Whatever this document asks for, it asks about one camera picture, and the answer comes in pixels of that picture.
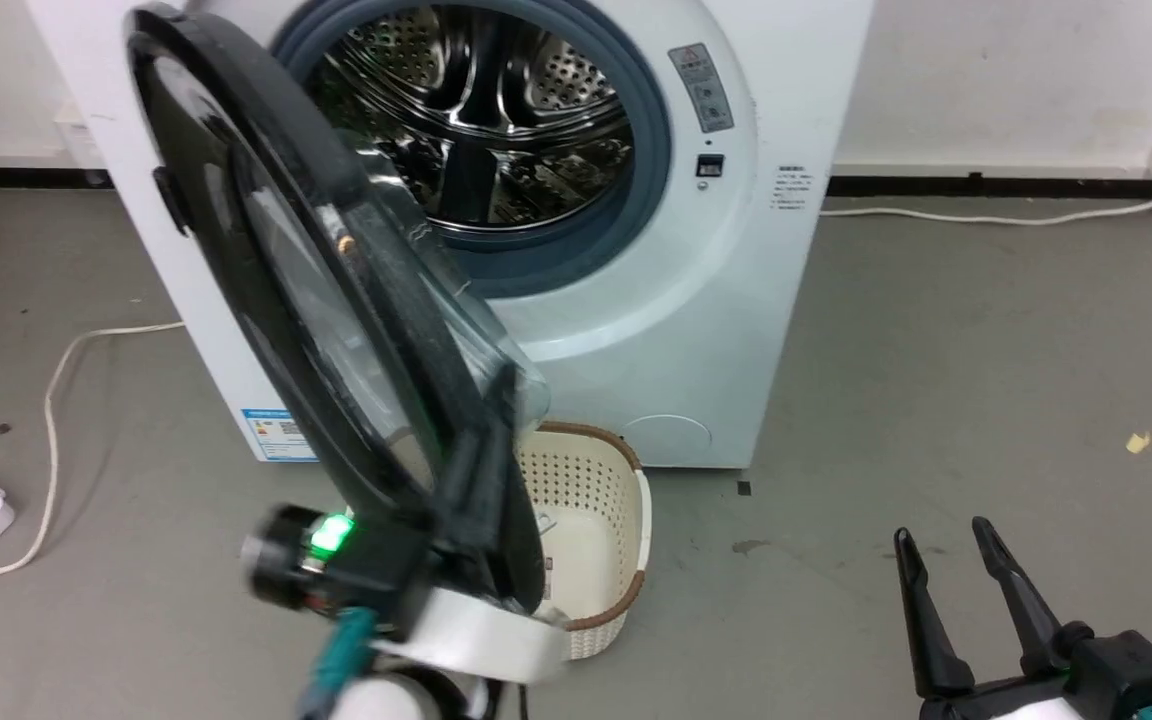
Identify blue energy label sticker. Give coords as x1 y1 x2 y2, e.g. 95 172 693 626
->
240 407 318 464

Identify white front-load washing machine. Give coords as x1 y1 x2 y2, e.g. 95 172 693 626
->
26 0 877 471

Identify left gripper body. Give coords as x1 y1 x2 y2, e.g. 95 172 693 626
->
240 503 571 688

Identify teal braided cable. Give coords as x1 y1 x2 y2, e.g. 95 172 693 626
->
298 606 379 720

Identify white power strip cable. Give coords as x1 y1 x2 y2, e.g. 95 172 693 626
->
0 321 186 580

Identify steel perforated washer drum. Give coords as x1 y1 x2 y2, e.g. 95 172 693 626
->
311 4 637 237

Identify white perforated laundry basket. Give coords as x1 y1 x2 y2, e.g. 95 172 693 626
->
511 421 653 662

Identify grey warning sticker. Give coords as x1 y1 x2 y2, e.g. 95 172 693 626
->
667 42 736 135

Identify grey rubber door gasket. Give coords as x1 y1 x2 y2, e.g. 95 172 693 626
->
270 0 674 300

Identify black round washing machine door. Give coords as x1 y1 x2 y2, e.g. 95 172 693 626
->
124 3 552 616

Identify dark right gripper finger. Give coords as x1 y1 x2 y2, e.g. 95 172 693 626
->
893 526 978 700
970 516 1073 678

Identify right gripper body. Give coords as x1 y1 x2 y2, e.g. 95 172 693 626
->
920 622 1152 720

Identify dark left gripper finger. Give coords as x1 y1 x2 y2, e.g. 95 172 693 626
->
433 415 499 601
491 360 549 616

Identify white thin wall cable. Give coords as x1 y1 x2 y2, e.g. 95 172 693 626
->
820 180 1152 227

